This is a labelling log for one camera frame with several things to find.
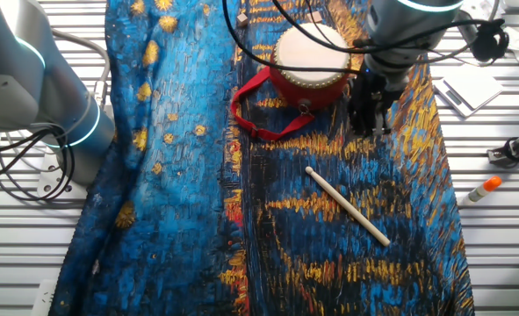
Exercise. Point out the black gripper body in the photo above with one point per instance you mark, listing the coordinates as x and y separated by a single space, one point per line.
371 88

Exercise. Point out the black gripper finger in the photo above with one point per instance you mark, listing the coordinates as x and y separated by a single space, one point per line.
381 118
361 116

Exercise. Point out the pale wooden drumstick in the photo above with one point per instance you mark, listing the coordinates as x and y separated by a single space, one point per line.
347 205

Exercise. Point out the red drum with white skin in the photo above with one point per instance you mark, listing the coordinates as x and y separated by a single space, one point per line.
309 57

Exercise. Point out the small wooden cube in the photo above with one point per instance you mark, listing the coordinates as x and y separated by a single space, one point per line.
315 16
242 20

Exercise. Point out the white digital scale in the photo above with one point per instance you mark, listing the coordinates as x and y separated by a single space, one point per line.
472 88

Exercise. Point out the glue stick with orange cap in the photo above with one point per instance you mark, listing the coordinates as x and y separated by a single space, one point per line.
483 189

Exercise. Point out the blue starry night painted cloth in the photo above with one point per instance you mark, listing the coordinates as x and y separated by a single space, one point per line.
175 175

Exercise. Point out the white power strip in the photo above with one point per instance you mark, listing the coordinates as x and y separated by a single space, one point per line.
44 298

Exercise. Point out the metal bracket clamp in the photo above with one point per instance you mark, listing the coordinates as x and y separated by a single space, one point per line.
498 154

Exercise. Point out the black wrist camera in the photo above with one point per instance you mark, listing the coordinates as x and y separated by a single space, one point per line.
489 41

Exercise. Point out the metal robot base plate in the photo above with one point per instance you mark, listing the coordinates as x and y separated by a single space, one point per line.
50 184

